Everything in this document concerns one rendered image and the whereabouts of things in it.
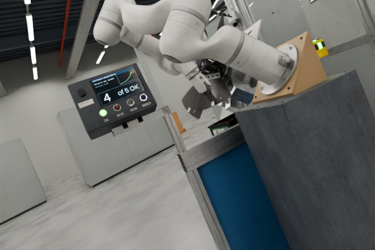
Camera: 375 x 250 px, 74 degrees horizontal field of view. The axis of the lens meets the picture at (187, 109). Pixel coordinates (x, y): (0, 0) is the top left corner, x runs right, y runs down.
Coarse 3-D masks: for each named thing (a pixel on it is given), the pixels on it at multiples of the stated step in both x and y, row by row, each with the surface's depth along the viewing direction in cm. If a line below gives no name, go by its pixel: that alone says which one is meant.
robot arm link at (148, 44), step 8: (144, 40) 118; (152, 40) 121; (136, 48) 122; (144, 48) 120; (152, 48) 121; (160, 56) 125; (160, 64) 131; (168, 64) 137; (168, 72) 137; (176, 72) 136
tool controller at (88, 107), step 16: (96, 80) 89; (112, 80) 90; (128, 80) 92; (144, 80) 93; (80, 96) 85; (96, 96) 87; (128, 96) 89; (80, 112) 84; (96, 112) 85; (112, 112) 86; (128, 112) 87; (144, 112) 92; (96, 128) 83; (112, 128) 91
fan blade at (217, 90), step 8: (208, 80) 151; (216, 80) 150; (216, 88) 144; (224, 88) 141; (200, 96) 147; (216, 96) 139; (224, 96) 136; (200, 104) 143; (208, 104) 139; (216, 104) 135
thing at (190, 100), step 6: (192, 90) 171; (186, 96) 176; (192, 96) 171; (198, 96) 168; (186, 102) 176; (192, 102) 172; (186, 108) 176; (192, 108) 172; (192, 114) 172; (198, 114) 169
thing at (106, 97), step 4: (104, 92) 88; (108, 92) 88; (100, 96) 87; (104, 96) 87; (108, 96) 88; (112, 96) 88; (100, 100) 87; (104, 100) 87; (108, 100) 87; (112, 100) 87; (104, 104) 86
